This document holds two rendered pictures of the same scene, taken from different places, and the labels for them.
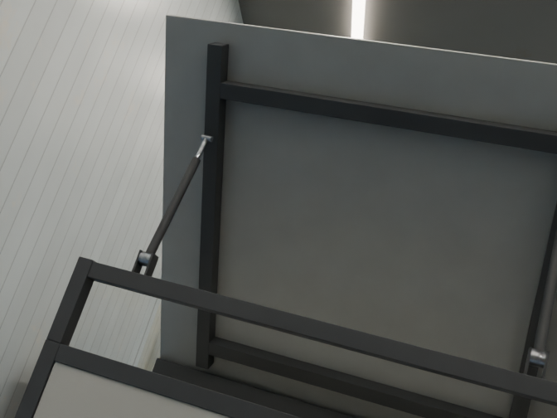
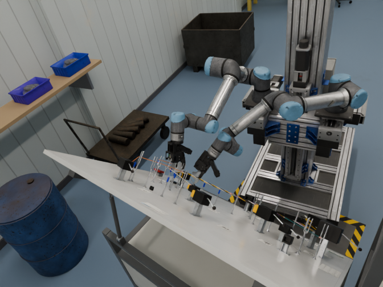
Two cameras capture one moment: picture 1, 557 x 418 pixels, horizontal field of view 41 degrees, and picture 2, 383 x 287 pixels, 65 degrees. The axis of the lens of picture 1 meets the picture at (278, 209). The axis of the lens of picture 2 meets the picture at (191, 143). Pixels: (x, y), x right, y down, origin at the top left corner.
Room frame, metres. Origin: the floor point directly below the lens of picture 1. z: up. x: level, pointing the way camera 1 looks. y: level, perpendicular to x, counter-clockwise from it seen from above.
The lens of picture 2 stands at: (0.98, -0.60, 2.39)
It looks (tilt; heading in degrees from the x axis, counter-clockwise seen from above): 39 degrees down; 25
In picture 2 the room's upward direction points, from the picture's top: 12 degrees counter-clockwise
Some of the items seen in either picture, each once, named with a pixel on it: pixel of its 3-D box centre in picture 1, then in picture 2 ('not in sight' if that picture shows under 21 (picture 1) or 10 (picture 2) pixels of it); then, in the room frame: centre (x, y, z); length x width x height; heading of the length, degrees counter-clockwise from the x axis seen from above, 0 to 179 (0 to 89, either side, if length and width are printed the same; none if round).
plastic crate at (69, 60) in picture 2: not in sight; (71, 64); (3.26, 1.58, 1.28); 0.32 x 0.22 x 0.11; 170
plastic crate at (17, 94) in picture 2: not in sight; (31, 90); (2.76, 1.67, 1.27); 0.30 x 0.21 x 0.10; 170
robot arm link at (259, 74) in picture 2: not in sight; (261, 77); (2.91, -0.33, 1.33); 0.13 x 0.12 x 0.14; 74
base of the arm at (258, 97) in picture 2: not in sight; (261, 92); (2.91, -0.34, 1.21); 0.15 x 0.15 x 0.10
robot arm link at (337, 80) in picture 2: not in sight; (339, 85); (2.82, -0.83, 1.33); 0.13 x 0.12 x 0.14; 32
